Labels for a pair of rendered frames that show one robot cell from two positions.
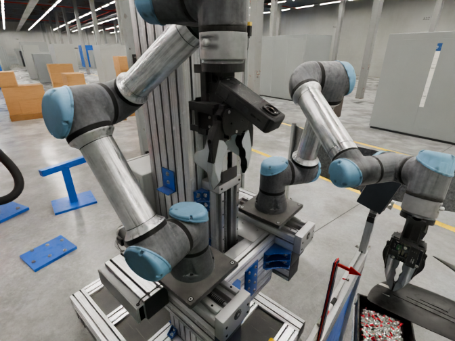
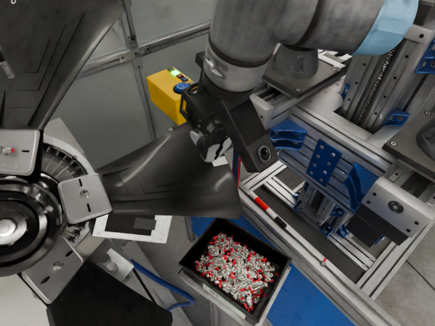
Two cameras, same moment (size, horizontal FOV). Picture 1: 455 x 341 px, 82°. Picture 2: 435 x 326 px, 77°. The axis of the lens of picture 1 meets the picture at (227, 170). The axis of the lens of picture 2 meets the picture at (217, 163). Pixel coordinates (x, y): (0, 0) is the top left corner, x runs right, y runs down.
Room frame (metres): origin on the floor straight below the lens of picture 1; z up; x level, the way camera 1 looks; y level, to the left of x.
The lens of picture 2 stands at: (0.57, -0.77, 1.52)
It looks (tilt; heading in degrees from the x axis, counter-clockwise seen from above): 49 degrees down; 100
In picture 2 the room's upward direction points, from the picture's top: straight up
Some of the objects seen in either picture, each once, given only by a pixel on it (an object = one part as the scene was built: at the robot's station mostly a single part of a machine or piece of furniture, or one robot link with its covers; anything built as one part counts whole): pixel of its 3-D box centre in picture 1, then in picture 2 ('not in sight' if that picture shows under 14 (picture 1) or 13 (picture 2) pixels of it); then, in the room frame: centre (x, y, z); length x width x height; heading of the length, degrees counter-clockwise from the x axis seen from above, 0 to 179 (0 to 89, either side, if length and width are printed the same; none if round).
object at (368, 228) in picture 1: (367, 233); not in sight; (0.95, -0.62, 0.96); 0.03 x 0.03 x 0.20; 50
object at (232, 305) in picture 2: (382, 333); (235, 266); (0.57, -0.51, 0.85); 0.22 x 0.17 x 0.07; 155
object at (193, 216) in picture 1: (188, 225); not in sight; (0.67, 0.12, 1.20); 0.13 x 0.12 x 0.14; 150
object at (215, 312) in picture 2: not in sight; (215, 301); (0.51, -0.49, 0.40); 0.03 x 0.03 x 0.80; 65
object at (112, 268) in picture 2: not in sight; (109, 263); (0.32, -0.60, 0.96); 0.02 x 0.02 x 0.06
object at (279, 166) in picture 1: (274, 173); not in sight; (1.06, -0.21, 1.20); 0.13 x 0.12 x 0.14; 105
